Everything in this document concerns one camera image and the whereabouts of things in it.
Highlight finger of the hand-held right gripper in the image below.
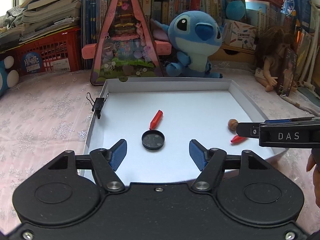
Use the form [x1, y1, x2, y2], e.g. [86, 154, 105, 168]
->
[236, 121, 260, 139]
[262, 116, 320, 125]

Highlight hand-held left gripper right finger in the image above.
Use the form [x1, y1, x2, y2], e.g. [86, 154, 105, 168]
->
[189, 139, 283, 193]

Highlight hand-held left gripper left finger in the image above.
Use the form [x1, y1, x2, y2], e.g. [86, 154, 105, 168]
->
[32, 139, 127, 192]

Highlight large red crayon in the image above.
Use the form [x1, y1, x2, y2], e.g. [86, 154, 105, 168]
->
[230, 135, 247, 145]

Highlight small black round lid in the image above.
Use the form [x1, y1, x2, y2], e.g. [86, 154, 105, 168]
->
[141, 129, 165, 151]

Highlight white cardboard box tray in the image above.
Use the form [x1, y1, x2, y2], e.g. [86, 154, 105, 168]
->
[84, 77, 275, 183]

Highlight small red crayon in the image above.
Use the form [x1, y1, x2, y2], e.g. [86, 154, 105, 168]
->
[149, 110, 163, 130]

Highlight person's right hand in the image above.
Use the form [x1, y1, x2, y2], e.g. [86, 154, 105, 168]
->
[306, 148, 320, 195]

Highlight small black binder clip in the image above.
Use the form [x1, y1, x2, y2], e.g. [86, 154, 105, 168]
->
[86, 92, 109, 119]

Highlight upright books beside doll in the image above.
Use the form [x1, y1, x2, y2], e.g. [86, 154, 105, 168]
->
[296, 27, 320, 83]

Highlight wooden drawer box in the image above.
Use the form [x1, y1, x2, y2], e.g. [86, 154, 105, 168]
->
[209, 44, 258, 64]

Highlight brown haired doll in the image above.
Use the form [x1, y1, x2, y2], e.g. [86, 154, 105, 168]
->
[254, 26, 298, 93]

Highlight printed cardboard box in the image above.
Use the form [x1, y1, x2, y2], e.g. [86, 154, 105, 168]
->
[224, 19, 258, 50]

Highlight blue alien plush toy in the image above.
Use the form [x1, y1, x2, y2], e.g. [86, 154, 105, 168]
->
[150, 10, 227, 79]

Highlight pink triangular house box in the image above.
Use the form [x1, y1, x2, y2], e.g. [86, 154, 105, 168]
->
[82, 0, 172, 87]

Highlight blue printed packet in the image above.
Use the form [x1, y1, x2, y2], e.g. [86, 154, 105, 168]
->
[281, 0, 313, 33]

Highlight blue ball plush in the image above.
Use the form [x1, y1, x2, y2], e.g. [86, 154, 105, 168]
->
[226, 0, 246, 22]

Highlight large red plastic basket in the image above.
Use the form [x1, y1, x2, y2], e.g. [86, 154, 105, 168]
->
[15, 26, 83, 77]

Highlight blue robot cat plush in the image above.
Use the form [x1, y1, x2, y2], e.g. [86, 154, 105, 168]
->
[0, 56, 20, 97]

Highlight blue book set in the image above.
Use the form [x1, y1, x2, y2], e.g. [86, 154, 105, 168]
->
[82, 0, 110, 69]

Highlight row of shelf books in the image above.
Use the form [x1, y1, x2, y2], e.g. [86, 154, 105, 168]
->
[107, 0, 265, 30]

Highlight stack of books and papers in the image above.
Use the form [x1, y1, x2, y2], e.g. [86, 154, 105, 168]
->
[0, 0, 83, 45]

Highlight white tube frame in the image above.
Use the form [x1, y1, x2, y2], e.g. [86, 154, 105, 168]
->
[297, 62, 320, 93]

